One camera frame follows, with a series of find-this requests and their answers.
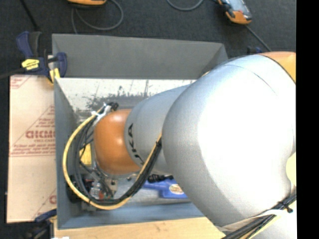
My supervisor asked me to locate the yellow block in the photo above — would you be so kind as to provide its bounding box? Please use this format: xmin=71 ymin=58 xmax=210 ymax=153
xmin=79 ymin=143 xmax=94 ymax=167

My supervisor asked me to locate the blue bottle with round label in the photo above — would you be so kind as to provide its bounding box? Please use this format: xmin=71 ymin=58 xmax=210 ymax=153
xmin=143 ymin=179 xmax=188 ymax=199

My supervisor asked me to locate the brown cardboard board red print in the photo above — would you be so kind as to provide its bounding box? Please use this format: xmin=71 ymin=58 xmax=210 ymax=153
xmin=6 ymin=74 xmax=58 ymax=224

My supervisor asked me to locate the grey metal bin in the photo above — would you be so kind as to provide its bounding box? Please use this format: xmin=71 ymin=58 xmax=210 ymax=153
xmin=51 ymin=33 xmax=229 ymax=230

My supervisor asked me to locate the black cylinder on white bracket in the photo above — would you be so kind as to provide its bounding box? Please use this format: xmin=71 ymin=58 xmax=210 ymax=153
xmin=149 ymin=174 xmax=173 ymax=183

